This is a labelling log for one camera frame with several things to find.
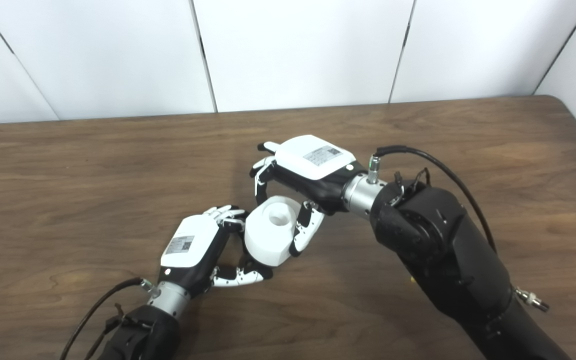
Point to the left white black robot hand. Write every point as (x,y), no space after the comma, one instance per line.
(190,247)

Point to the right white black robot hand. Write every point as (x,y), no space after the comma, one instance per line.
(313,160)

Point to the round white plastic piece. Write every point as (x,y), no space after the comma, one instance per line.
(268,240)

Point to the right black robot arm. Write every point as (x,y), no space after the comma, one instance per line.
(443,250)

